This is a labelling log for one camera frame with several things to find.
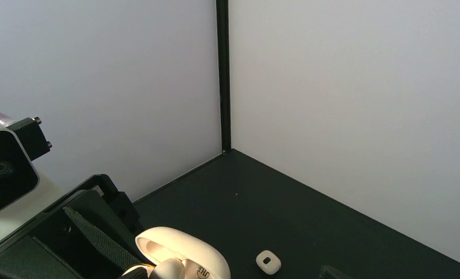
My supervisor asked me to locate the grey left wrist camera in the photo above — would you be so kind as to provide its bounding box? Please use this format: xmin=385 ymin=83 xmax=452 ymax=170
xmin=0 ymin=117 xmax=52 ymax=211

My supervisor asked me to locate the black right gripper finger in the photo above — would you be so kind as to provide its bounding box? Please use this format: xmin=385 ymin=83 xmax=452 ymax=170
xmin=318 ymin=265 xmax=353 ymax=279

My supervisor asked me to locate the beige earbud charging case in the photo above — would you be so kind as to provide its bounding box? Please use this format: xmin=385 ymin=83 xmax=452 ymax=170
xmin=123 ymin=227 xmax=231 ymax=278

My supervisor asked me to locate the beige earbud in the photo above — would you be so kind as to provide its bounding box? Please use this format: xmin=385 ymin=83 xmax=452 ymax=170
xmin=149 ymin=258 xmax=185 ymax=279

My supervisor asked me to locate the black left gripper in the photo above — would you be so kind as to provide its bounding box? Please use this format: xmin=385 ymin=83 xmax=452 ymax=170
xmin=0 ymin=174 xmax=143 ymax=278

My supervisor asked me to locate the small beige square case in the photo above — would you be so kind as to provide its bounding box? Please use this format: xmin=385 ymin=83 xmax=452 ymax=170
xmin=256 ymin=250 xmax=282 ymax=276

